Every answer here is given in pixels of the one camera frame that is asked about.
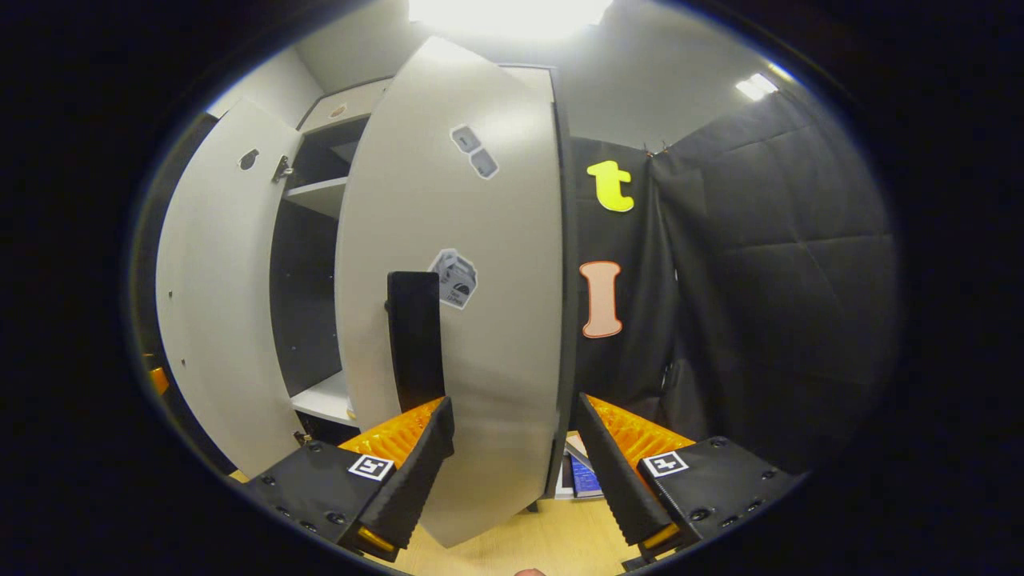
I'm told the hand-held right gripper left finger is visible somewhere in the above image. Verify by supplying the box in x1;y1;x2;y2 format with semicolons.
244;396;455;562

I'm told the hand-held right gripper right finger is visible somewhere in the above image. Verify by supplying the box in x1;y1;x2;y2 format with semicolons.
576;392;803;561

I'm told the grey shoe cabinet door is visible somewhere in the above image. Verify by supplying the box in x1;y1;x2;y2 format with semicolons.
154;100;305;479
334;36;566;550

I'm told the grey shoe cabinet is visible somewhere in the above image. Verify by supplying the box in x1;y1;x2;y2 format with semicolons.
270;64;580;513

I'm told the blue book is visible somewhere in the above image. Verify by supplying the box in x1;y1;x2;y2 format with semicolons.
570;454;605;498

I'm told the small ceiling light panel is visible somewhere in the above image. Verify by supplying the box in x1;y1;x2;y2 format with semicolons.
734;72;779;102

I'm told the large ceiling light panel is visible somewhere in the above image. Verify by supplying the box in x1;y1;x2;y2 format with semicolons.
408;0;614;41

